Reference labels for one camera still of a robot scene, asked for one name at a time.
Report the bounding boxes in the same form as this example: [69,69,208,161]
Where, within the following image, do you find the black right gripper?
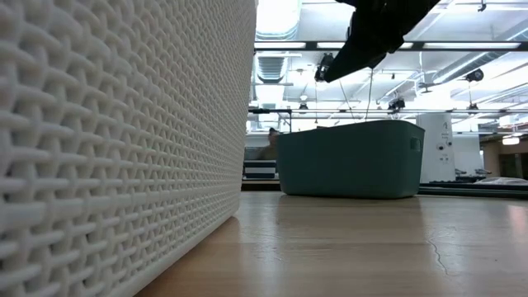
[325,0,441,83]

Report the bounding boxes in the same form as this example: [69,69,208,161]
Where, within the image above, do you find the ceiling vent grille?
[256,55,290,84]

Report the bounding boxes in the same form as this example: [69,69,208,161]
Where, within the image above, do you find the grey-teal plastic bin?
[276,119,426,200]

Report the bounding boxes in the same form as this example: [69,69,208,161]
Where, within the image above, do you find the person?
[257,126,281,162]

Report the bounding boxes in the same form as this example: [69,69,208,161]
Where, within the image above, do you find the white cylindrical column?
[415,113,457,185]

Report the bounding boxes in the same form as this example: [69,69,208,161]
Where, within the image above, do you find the dark striped storage box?
[243,159,278,181]

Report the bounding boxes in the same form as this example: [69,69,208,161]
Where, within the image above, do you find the clear plastic wrap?
[474,176,528,186]

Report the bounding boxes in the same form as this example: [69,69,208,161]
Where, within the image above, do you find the white woven plastic basket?
[0,0,257,297]

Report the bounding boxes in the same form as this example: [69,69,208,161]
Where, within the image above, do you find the shiny round ceiling duct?
[255,0,303,41]

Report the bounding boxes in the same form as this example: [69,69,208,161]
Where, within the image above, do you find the long ceiling ventilation duct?
[431,18,528,86]

